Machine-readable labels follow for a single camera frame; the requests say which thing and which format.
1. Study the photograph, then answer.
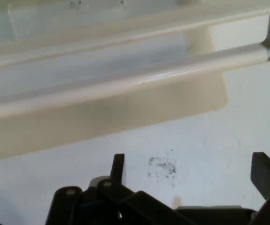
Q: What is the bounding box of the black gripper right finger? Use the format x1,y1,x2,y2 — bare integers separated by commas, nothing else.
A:
249,152,270,225

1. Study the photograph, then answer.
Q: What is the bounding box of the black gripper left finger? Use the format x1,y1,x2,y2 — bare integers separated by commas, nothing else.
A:
45,153,191,225

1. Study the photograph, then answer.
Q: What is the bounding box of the white plastic dish rack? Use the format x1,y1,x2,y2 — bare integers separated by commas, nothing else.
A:
0,0,270,163

